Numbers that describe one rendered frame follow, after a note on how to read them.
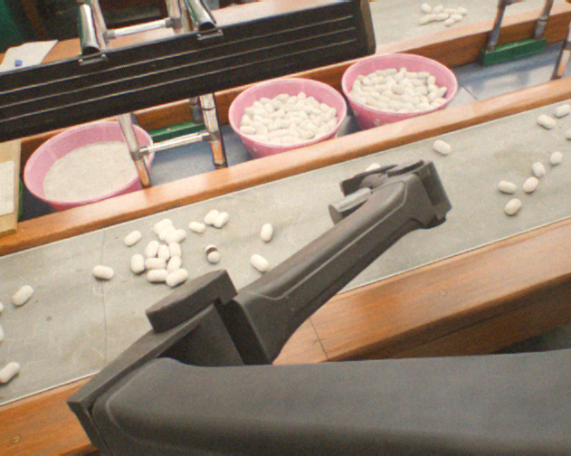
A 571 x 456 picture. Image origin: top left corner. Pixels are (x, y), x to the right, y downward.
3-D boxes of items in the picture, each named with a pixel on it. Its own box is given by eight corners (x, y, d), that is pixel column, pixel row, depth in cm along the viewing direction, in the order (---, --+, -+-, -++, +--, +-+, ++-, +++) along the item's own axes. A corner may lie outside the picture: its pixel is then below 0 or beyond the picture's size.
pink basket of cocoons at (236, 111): (368, 142, 116) (371, 108, 110) (283, 196, 106) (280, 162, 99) (294, 99, 131) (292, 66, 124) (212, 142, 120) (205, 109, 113)
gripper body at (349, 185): (337, 181, 79) (353, 180, 72) (394, 164, 81) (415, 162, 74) (347, 219, 80) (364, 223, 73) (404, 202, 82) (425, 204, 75)
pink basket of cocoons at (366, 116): (471, 131, 117) (480, 96, 110) (369, 159, 112) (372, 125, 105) (414, 78, 135) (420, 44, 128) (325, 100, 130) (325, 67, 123)
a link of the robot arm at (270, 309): (234, 441, 35) (166, 309, 34) (193, 433, 39) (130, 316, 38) (465, 215, 64) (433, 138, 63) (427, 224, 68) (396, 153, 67)
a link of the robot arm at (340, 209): (452, 218, 63) (427, 156, 62) (375, 259, 61) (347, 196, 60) (411, 216, 75) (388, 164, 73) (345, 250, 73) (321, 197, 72)
